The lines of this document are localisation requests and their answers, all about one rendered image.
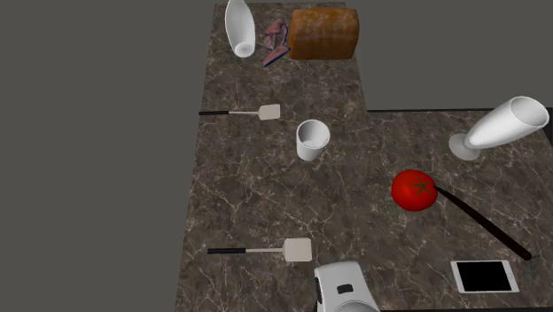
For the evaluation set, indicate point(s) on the white cup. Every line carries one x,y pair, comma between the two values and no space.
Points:
310,141

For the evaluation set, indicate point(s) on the red tomato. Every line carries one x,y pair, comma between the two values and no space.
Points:
413,190

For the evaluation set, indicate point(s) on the white tapered vase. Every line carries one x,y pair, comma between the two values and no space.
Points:
239,26

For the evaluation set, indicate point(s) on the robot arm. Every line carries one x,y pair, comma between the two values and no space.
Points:
345,285

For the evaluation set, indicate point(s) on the brown bread loaf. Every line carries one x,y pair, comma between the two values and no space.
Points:
323,33

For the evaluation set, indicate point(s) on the pink figure with blue edges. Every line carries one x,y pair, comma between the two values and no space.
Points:
275,41

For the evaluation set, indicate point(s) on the white tablet black screen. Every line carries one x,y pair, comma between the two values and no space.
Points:
484,276

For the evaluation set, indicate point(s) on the white footed vase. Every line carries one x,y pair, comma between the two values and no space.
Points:
501,125

